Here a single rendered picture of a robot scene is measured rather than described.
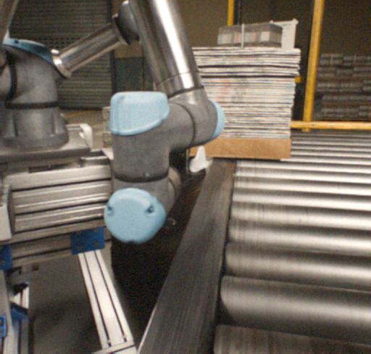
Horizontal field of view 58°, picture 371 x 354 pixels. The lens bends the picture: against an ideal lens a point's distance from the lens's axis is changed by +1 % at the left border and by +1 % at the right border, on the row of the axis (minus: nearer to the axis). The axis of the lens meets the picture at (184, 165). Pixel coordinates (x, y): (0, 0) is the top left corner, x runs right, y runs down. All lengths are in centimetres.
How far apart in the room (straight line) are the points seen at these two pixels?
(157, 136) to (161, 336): 24
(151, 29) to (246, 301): 40
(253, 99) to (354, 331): 50
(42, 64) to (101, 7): 836
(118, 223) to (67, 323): 84
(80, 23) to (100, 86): 157
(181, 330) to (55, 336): 95
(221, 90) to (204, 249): 42
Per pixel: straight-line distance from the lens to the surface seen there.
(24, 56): 83
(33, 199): 87
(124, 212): 43
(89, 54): 141
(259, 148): 73
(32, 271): 124
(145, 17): 56
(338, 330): 33
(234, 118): 72
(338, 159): 83
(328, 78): 685
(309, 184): 62
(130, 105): 41
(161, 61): 53
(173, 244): 158
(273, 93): 72
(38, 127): 83
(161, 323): 28
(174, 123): 45
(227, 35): 252
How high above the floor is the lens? 99
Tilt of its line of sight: 16 degrees down
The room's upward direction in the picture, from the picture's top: straight up
